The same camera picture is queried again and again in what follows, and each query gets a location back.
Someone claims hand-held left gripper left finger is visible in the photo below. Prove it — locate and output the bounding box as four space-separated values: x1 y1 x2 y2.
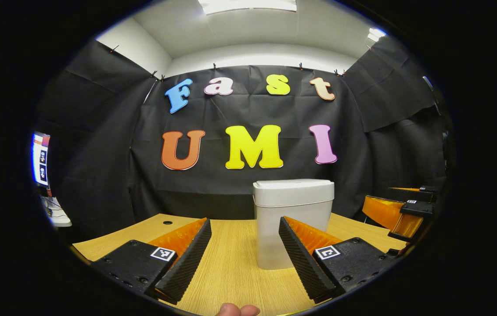
92 217 212 305

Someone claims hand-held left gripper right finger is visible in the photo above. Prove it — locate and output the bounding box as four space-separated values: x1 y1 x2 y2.
278 215 400 304

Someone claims white desktop garbage bin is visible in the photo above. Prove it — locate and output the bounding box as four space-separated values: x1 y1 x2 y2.
252 178 335 270

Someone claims wooden desktop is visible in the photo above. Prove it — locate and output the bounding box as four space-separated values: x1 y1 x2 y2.
72 213 407 316

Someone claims small ceiling light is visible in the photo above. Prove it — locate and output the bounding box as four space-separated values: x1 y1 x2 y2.
367 27 387 43

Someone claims white side table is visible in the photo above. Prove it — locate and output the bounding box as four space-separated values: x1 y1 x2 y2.
40 195 73 228

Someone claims black backdrop cloth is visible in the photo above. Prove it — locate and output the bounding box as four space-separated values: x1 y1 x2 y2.
33 37 455 240

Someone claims computer monitor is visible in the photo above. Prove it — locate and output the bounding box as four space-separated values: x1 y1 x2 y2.
32 132 51 188

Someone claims long ceiling light panel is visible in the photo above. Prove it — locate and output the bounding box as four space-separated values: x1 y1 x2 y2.
198 0 297 16

